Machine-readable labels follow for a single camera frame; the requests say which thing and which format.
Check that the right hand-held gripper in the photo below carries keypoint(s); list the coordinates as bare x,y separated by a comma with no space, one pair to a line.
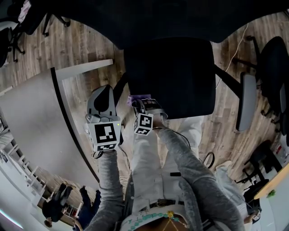
144,123

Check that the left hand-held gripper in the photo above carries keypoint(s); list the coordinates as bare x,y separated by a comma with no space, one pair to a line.
106,133

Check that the purple wiping cloth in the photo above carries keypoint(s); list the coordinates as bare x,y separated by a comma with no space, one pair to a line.
134,98

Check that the black mesh office chair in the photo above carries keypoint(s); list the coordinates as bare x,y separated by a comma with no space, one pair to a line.
5,36
169,79
284,112
36,20
273,63

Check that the person's right forearm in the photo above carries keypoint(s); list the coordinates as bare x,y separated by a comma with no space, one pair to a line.
178,146

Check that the person's left forearm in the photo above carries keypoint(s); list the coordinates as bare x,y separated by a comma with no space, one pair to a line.
110,176

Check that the person's right hand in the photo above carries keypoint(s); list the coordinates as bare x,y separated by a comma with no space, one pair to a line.
151,103

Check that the person's own body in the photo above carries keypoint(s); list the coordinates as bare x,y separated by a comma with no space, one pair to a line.
153,169

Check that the dark wooden table white legs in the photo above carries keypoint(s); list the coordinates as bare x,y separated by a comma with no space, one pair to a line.
34,112

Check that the white metal rack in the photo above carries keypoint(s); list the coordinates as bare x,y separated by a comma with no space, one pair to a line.
24,167

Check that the pink and white cloth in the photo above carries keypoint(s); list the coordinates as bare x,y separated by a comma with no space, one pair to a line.
23,9

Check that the small red box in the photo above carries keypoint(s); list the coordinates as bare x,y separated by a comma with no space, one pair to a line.
279,149

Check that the yellow wooden table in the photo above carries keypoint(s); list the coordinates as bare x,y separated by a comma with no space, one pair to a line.
271,182

